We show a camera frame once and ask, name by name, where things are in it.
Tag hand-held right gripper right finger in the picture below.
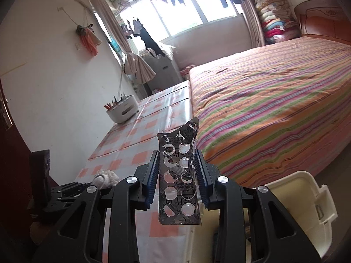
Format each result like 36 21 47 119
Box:
195 149 321 263

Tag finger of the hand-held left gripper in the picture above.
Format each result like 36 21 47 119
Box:
51 181 94 211

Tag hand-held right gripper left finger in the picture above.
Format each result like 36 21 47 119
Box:
33 150 161 263

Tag silver blister pack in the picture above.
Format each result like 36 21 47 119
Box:
157 117 202 226

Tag white tissue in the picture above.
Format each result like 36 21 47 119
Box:
92 169 120 189

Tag cream plastic bin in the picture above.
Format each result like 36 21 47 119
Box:
186 171 338 263

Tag dark red door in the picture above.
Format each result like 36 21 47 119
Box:
0 77 59 225

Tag white utensil holder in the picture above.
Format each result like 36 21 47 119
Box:
107 94 139 124

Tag bunch of chopsticks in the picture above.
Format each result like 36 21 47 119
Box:
104 92 127 109

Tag bed with striped cover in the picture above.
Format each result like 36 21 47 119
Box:
189 37 351 187

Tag white pole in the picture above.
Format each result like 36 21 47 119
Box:
117 66 124 99

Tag white washing machine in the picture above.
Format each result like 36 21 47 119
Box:
138 51 183 96

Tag pink cloth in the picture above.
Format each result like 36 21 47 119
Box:
181 65 196 80

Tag striped hanging cloth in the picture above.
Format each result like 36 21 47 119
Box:
124 52 157 84

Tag black hanging garment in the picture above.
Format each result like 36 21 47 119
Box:
138 25 165 58

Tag teal hanging cloth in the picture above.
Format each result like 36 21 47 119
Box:
108 37 122 55

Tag orange cloth on hook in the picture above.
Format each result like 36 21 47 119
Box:
76 23 102 57

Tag hanging socks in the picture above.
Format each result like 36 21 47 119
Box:
121 19 143 39

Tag beige curtain beside quilts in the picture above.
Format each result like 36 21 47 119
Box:
241 0 265 47

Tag window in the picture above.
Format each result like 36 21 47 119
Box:
118 0 246 37

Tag stack of folded quilts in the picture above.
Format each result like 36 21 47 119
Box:
254 0 301 44

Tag wooden headboard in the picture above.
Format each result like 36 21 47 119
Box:
294 0 351 44

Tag metal door handle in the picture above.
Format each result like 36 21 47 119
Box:
0 96 13 128

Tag beige curtain beside wire rack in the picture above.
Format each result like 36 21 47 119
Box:
90 0 132 54

